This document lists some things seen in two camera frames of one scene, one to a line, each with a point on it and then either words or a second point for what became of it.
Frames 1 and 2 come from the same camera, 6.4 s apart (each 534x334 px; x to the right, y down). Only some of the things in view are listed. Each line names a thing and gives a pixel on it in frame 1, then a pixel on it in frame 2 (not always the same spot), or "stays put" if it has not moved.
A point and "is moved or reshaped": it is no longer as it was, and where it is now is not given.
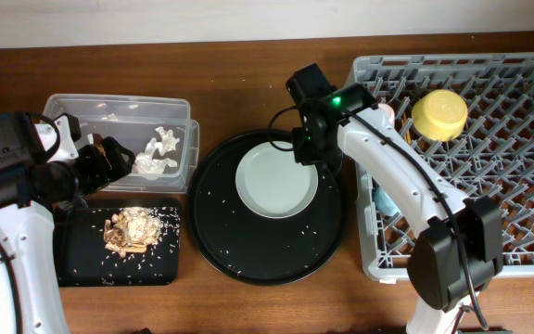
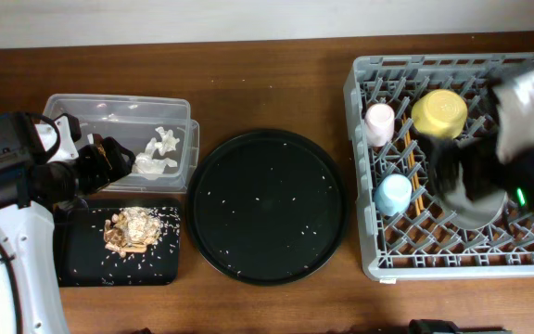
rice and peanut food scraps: [132, 229] stays put
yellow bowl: [439, 115] stays put
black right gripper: [303, 154] to [478, 157]
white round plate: [272, 185] is moved or reshaped
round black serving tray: [252, 248] stays put
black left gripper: [103, 175] stays put
